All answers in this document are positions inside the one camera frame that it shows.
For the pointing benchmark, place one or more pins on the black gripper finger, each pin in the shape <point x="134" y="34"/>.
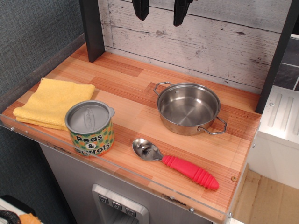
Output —
<point x="180" y="11"/>
<point x="141" y="8"/>

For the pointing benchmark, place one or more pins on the stainless steel pot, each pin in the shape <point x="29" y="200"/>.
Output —
<point x="189" y="108"/>

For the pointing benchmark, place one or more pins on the peas and carrots can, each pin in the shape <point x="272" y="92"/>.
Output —
<point x="91" y="128"/>

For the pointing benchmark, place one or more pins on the yellow folded cloth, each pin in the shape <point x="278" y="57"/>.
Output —
<point x="51" y="101"/>

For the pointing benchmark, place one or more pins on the clear acrylic edge guard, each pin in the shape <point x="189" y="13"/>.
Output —
<point x="223" y="155"/>

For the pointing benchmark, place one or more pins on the white toy sink unit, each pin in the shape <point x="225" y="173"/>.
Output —
<point x="275" y="149"/>

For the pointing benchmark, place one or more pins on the grey toy fridge front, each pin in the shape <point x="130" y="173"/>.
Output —
<point x="76" y="179"/>

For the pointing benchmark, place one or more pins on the silver dispenser panel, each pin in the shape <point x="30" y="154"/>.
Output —
<point x="117" y="209"/>

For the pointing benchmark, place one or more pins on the orange object in corner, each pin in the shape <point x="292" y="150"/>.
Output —
<point x="29" y="219"/>

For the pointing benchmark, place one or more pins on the dark left upright post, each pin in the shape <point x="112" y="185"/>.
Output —
<point x="92" y="28"/>

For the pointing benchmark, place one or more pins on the dark upright post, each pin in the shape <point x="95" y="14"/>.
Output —
<point x="92" y="28"/>
<point x="278" y="56"/>

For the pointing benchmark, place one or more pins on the dark right upright post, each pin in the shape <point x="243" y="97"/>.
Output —
<point x="278" y="56"/>

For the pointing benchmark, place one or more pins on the red handled metal spoon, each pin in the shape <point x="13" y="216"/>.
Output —
<point x="149" y="152"/>

